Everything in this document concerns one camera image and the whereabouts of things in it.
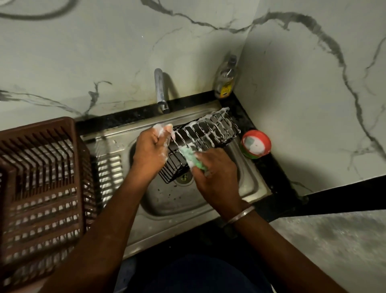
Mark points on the person's left hand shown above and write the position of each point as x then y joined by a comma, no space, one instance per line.
150,151

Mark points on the person's right hand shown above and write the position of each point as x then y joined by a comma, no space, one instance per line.
218,178

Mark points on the black wire rack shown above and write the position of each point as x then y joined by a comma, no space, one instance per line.
172,175

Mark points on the green scrub pad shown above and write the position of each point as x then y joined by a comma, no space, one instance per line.
193,158

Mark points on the person's right forearm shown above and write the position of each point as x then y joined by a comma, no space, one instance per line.
286,253

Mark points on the person's left forearm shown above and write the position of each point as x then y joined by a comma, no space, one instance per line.
93,238

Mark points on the person's dark clothing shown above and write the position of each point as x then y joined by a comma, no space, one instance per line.
196,271

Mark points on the orange round container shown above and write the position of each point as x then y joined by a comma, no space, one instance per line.
256,145

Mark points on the stainless steel sink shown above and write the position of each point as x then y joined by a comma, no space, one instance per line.
169,202

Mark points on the chrome faucet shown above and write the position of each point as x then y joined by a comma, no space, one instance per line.
159,86

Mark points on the clear dish soap bottle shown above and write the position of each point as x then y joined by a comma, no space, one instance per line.
225,78

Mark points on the brown plastic dish basket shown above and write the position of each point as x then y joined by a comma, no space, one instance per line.
36,181

